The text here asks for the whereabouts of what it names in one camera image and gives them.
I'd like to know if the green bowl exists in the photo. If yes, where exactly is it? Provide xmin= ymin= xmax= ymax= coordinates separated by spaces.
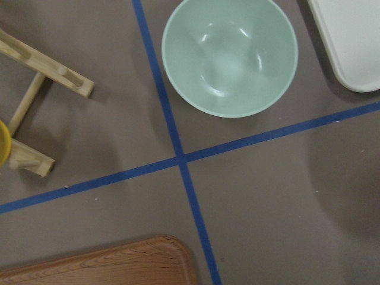
xmin=161 ymin=1 xmax=299 ymax=118

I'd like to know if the wooden cup rack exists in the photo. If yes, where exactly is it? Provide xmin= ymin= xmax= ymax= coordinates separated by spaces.
xmin=1 ymin=30 xmax=94 ymax=177

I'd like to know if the yellow cup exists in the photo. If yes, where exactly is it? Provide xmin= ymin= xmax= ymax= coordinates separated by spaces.
xmin=0 ymin=121 xmax=12 ymax=166

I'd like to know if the brown wooden tray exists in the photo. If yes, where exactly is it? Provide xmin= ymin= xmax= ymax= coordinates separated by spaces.
xmin=1 ymin=235 xmax=199 ymax=284

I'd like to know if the cream bear tray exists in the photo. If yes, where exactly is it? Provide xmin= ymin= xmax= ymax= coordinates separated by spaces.
xmin=308 ymin=1 xmax=379 ymax=93

